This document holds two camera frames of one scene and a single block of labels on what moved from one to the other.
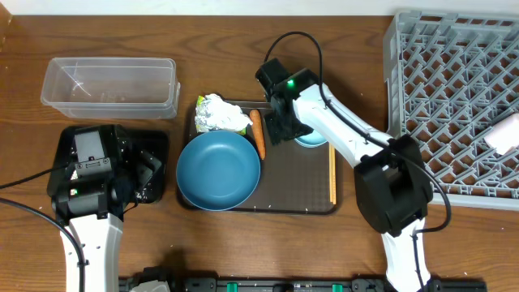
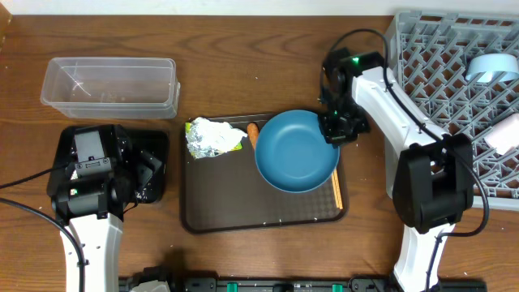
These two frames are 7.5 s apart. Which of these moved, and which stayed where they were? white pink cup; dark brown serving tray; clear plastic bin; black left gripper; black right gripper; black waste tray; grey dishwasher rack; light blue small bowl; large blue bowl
Moved: dark brown serving tray; black right gripper; light blue small bowl; large blue bowl
Stayed: clear plastic bin; white pink cup; black waste tray; black left gripper; grey dishwasher rack
